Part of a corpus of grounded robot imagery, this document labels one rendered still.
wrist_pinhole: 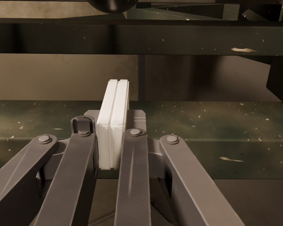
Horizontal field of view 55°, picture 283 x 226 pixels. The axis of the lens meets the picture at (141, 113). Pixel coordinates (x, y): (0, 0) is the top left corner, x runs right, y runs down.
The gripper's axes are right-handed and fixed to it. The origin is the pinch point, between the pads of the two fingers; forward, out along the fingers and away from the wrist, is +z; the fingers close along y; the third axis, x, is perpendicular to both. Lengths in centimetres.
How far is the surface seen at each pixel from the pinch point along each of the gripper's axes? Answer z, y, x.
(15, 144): 10.4, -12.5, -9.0
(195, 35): 20.5, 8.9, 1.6
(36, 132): 11.7, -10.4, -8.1
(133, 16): 125, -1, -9
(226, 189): 153, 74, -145
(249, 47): 20.5, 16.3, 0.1
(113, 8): 0.3, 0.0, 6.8
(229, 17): 150, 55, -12
